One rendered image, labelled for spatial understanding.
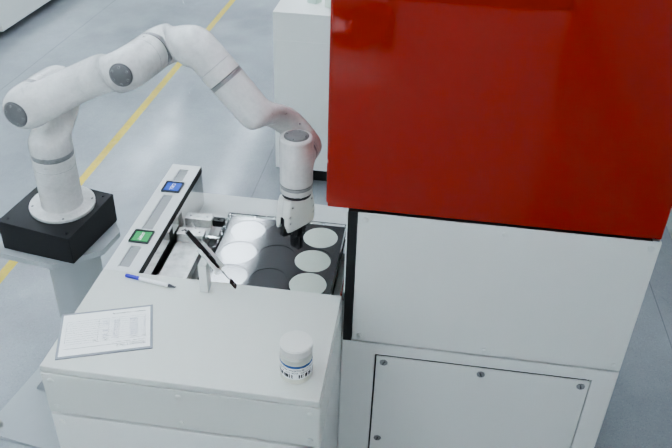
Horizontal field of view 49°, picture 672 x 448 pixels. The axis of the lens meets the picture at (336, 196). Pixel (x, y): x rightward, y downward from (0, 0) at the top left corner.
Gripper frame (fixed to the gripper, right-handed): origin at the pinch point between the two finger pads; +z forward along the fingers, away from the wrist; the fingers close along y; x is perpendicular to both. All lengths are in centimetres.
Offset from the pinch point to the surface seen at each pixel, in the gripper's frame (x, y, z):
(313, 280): 6.6, 0.0, 9.9
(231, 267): -13.2, 11.9, 10.0
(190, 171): -54, -5, 4
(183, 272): -22.7, 21.2, 11.9
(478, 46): 41, -9, -64
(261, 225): -22.5, -7.3, 10.0
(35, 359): -113, 35, 100
